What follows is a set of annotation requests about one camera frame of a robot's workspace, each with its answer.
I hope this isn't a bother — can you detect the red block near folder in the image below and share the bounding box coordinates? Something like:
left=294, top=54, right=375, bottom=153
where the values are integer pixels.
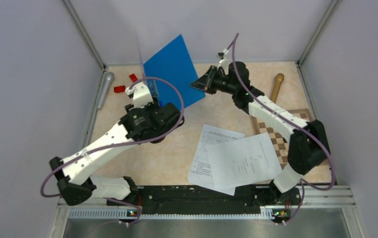
left=129, top=73, right=138, bottom=83

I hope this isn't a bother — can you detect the aluminium frame rail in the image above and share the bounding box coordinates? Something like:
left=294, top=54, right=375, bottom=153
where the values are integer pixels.
left=59, top=185, right=355, bottom=222

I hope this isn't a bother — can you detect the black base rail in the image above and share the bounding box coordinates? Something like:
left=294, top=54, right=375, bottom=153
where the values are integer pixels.
left=125, top=184, right=300, bottom=215

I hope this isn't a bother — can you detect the silver microphone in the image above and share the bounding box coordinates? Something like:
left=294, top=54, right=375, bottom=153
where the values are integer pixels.
left=97, top=72, right=115, bottom=110

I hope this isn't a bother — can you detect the Chinese printed paper sheet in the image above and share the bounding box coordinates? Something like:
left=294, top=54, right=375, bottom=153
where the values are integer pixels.
left=187, top=124, right=246, bottom=196

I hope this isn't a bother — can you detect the wooden pestle handle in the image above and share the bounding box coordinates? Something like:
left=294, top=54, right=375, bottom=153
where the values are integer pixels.
left=270, top=73, right=285, bottom=103

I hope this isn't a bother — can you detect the blue clip file folder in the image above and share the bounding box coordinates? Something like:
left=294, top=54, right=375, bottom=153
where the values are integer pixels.
left=143, top=35, right=206, bottom=107

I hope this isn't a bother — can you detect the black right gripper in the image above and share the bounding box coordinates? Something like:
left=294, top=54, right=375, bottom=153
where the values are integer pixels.
left=189, top=66, right=237, bottom=96

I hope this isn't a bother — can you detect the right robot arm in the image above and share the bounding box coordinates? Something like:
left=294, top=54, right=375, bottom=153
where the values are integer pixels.
left=190, top=61, right=330, bottom=204

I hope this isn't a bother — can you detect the wooden chessboard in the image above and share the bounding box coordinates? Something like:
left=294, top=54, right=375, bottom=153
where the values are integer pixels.
left=249, top=108, right=314, bottom=168

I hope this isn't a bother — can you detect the red block far left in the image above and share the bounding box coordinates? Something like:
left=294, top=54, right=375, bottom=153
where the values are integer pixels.
left=113, top=85, right=126, bottom=93

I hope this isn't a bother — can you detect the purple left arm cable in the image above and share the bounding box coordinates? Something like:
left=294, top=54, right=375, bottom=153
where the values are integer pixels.
left=40, top=76, right=185, bottom=238

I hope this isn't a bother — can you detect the English printed paper sheet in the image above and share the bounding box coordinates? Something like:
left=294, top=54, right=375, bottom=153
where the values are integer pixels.
left=206, top=132, right=282, bottom=188

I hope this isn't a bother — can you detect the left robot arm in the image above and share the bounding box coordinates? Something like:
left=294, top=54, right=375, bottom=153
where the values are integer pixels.
left=48, top=81, right=184, bottom=206

